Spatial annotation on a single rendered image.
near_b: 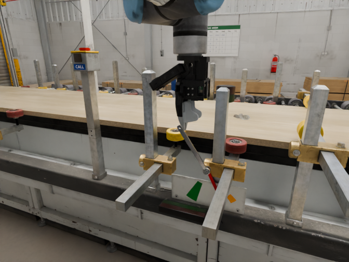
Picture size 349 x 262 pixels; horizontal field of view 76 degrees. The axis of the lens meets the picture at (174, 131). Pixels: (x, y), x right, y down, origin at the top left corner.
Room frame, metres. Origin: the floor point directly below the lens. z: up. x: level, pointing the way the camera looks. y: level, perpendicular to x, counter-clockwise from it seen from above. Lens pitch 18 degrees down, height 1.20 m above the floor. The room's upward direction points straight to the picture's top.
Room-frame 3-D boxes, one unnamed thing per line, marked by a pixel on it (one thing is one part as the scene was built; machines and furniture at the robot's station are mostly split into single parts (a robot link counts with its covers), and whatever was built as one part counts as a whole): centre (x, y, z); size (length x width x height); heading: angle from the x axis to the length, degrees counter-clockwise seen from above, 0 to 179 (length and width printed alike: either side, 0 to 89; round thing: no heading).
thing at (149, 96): (0.77, 0.09, 0.92); 0.04 x 0.04 x 0.48; 68
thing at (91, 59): (0.87, 0.33, 1.18); 0.07 x 0.07 x 0.08; 68
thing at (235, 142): (0.77, -0.23, 0.85); 0.08 x 0.08 x 0.11
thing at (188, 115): (0.62, -0.04, 1.04); 0.06 x 0.03 x 0.09; 68
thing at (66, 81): (7.88, 4.23, 0.23); 2.41 x 0.77 x 0.17; 166
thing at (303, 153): (0.58, -0.40, 0.95); 0.14 x 0.06 x 0.05; 68
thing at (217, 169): (0.67, -0.17, 0.85); 0.14 x 0.06 x 0.05; 68
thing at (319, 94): (0.59, -0.38, 0.89); 0.04 x 0.04 x 0.48; 68
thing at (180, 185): (0.67, -0.11, 0.75); 0.26 x 0.01 x 0.10; 68
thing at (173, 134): (0.89, -0.01, 0.85); 0.08 x 0.08 x 0.11
